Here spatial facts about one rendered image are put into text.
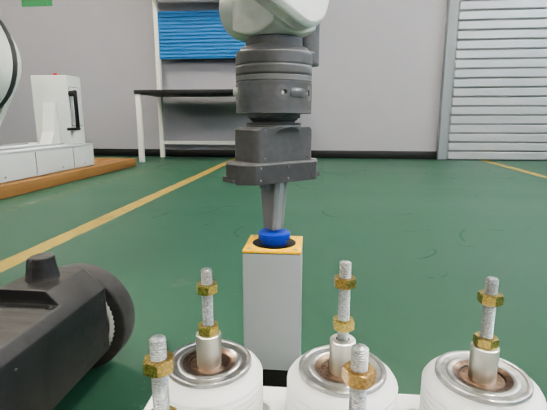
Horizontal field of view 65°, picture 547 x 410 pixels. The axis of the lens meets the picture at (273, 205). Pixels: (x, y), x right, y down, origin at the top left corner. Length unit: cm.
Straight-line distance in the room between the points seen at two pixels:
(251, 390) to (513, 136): 525
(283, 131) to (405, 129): 483
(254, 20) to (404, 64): 485
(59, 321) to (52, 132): 318
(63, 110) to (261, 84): 343
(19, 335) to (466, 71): 508
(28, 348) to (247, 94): 43
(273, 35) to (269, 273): 27
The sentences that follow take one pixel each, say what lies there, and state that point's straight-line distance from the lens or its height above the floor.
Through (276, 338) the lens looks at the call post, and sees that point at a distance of 55.
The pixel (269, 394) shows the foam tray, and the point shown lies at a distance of 50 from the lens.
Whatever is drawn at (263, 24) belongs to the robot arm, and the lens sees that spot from 49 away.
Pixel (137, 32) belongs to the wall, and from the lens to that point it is 576.
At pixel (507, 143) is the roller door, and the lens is 551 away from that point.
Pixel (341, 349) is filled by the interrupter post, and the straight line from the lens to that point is 38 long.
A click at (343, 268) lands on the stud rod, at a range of 36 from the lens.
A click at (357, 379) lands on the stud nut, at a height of 33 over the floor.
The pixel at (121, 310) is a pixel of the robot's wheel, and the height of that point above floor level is 13.
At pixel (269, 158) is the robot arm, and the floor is 42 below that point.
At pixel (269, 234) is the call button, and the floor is 33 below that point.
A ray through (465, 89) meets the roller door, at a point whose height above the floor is 78.
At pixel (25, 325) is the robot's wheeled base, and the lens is 69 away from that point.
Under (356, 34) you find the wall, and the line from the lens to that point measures 531.
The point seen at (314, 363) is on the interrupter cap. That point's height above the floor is 25.
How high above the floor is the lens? 47
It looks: 11 degrees down
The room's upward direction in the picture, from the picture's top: straight up
